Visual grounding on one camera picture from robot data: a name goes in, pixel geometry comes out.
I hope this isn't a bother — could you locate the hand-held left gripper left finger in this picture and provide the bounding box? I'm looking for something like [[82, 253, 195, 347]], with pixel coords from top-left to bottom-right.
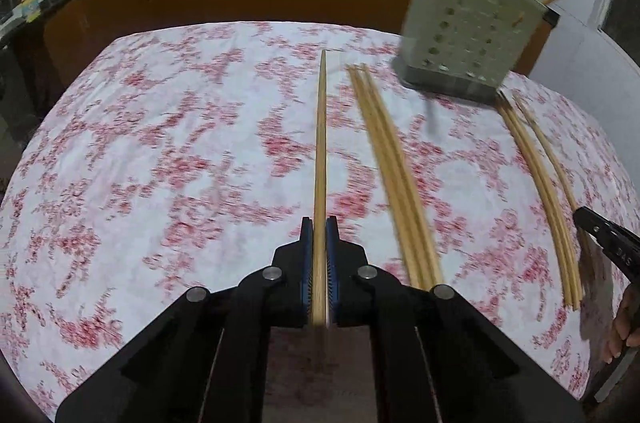
[[55, 217, 313, 423]]

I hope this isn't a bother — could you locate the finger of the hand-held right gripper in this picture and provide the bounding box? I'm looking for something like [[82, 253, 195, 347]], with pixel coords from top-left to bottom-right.
[[573, 206, 640, 285]]

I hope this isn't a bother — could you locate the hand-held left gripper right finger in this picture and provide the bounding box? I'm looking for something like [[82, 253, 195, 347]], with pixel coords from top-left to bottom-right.
[[326, 217, 586, 423]]

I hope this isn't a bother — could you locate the white perforated utensil holder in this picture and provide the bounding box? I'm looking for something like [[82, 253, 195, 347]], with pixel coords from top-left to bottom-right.
[[391, 0, 560, 104]]

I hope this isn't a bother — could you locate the person's right hand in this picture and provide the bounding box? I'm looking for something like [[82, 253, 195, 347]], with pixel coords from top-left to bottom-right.
[[604, 285, 640, 365]]

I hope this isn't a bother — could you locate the red floral tablecloth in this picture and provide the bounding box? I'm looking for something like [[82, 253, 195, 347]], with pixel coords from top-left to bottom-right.
[[0, 21, 628, 423]]

